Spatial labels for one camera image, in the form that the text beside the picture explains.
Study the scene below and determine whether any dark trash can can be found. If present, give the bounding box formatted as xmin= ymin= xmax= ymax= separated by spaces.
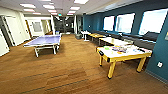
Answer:
xmin=75 ymin=32 xmax=83 ymax=41

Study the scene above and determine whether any small white table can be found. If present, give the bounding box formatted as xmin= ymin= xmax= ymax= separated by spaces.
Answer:
xmin=80 ymin=30 xmax=92 ymax=42

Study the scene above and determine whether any yellow wooden table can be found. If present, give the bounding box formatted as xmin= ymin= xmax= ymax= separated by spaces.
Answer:
xmin=87 ymin=32 xmax=107 ymax=44

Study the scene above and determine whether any cream top table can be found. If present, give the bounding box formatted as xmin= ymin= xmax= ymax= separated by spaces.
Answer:
xmin=98 ymin=36 xmax=134 ymax=48

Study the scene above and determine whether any bright window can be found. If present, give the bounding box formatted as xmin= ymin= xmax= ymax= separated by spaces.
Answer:
xmin=137 ymin=7 xmax=168 ymax=37
xmin=115 ymin=12 xmax=136 ymax=35
xmin=102 ymin=15 xmax=116 ymax=32

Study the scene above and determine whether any rectangular ceiling light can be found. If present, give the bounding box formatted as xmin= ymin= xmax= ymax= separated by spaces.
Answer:
xmin=19 ymin=3 xmax=37 ymax=9
xmin=69 ymin=6 xmax=81 ymax=11
xmin=42 ymin=4 xmax=56 ymax=10

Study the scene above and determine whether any green exit sign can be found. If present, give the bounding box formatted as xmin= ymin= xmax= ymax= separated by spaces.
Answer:
xmin=56 ymin=12 xmax=63 ymax=17

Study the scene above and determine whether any blue ping pong table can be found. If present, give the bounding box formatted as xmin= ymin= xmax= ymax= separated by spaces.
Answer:
xmin=22 ymin=33 xmax=63 ymax=58

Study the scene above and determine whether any brown wooden door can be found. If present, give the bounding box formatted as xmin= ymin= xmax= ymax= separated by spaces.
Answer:
xmin=24 ymin=19 xmax=33 ymax=40

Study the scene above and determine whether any dark window bench sofa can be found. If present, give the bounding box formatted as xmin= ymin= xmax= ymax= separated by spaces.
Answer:
xmin=131 ymin=30 xmax=168 ymax=51

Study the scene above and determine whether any framed wall board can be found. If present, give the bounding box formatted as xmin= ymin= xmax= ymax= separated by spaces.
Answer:
xmin=31 ymin=21 xmax=43 ymax=34

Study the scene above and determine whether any white wall outlet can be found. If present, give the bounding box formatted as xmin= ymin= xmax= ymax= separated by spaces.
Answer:
xmin=156 ymin=61 xmax=164 ymax=69

